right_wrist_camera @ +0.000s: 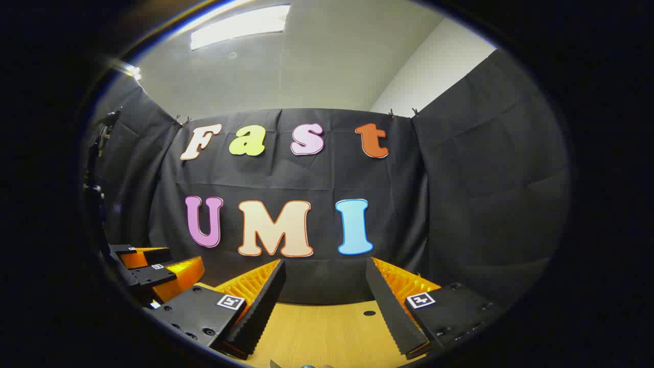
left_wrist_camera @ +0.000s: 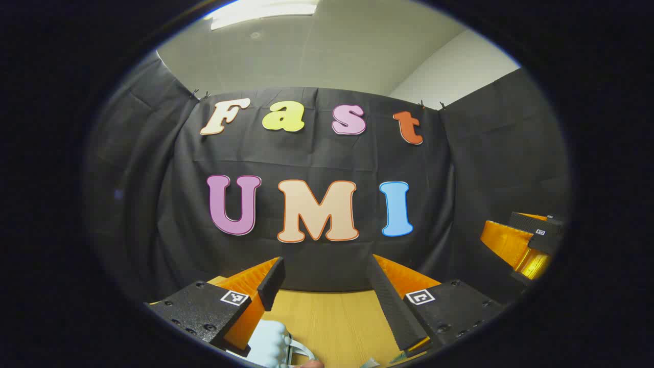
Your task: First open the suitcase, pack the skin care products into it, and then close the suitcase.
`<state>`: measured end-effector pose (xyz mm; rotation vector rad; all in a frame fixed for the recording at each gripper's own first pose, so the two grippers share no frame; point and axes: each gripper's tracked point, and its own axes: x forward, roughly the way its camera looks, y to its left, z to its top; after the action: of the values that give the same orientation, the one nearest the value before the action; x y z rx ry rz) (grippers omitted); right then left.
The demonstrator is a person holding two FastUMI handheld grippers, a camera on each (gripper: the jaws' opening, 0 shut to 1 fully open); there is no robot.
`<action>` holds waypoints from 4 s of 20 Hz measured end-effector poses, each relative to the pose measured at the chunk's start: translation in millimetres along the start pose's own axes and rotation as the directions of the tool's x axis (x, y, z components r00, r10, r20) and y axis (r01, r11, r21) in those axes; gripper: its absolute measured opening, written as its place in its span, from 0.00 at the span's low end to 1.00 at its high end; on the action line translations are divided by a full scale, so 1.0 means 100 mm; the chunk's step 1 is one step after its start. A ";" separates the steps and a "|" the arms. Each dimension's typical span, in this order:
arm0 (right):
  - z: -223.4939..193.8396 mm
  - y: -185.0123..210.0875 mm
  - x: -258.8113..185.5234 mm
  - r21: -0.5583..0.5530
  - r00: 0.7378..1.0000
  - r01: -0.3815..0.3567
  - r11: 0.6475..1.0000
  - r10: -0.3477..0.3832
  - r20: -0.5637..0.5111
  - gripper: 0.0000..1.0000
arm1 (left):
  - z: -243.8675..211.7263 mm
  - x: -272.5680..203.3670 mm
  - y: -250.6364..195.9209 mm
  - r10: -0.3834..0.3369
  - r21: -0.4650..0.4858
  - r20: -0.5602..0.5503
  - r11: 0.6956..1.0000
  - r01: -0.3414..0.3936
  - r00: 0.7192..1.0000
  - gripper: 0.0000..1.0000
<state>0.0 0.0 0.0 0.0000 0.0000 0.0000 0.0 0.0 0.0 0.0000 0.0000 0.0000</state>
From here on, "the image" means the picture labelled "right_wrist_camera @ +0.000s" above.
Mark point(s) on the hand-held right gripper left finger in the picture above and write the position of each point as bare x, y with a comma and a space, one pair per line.
260, 312

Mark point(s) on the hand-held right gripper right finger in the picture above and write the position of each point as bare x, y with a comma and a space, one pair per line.
391, 312

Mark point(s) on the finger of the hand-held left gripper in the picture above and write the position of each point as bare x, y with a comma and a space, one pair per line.
153, 254
153, 276

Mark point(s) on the black backdrop cloth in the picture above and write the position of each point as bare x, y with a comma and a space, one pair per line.
460, 204

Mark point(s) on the ceiling light panel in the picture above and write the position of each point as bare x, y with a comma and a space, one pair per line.
240, 25

